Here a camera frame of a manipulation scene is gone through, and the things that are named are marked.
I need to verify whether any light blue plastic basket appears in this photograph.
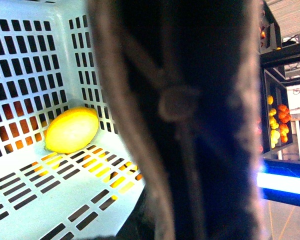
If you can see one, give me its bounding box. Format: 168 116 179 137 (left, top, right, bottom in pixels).
0 0 145 240

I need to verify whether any brown basket handle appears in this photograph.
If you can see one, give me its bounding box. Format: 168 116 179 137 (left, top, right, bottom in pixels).
87 0 264 240

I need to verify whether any yellow lemon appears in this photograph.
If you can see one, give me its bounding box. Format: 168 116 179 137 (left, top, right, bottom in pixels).
45 106 99 154

